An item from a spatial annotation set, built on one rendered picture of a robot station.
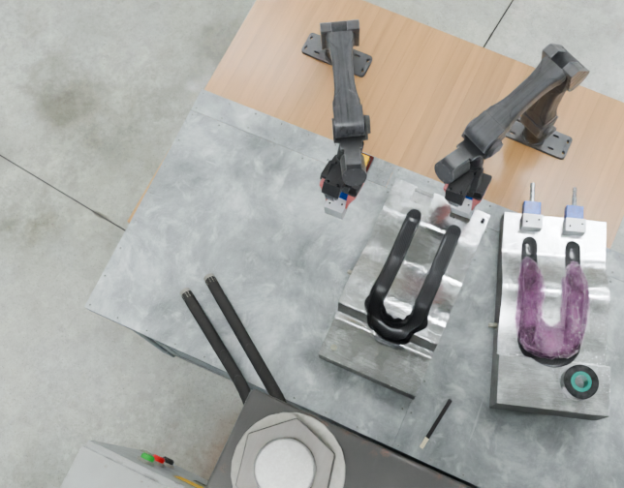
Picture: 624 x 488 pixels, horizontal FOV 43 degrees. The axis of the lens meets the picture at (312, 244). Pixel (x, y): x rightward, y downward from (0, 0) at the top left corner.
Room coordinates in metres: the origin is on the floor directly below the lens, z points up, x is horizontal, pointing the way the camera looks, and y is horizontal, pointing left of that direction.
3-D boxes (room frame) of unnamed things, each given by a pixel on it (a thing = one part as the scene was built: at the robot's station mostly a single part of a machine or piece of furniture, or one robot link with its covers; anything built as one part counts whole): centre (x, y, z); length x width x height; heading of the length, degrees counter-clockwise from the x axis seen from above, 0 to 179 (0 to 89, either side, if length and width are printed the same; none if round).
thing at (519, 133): (0.84, -0.65, 0.84); 0.20 x 0.07 x 0.08; 54
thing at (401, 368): (0.47, -0.21, 0.87); 0.50 x 0.26 x 0.14; 146
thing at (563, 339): (0.35, -0.55, 0.90); 0.26 x 0.18 x 0.08; 163
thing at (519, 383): (0.34, -0.56, 0.86); 0.50 x 0.26 x 0.11; 163
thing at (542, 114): (0.83, -0.64, 1.05); 0.07 x 0.06 x 0.33; 30
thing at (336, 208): (0.72, -0.10, 0.93); 0.13 x 0.05 x 0.05; 147
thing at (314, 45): (1.19, -0.16, 0.84); 0.20 x 0.07 x 0.08; 54
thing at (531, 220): (0.62, -0.58, 0.86); 0.13 x 0.05 x 0.05; 163
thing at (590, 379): (0.15, -0.56, 0.93); 0.08 x 0.08 x 0.04
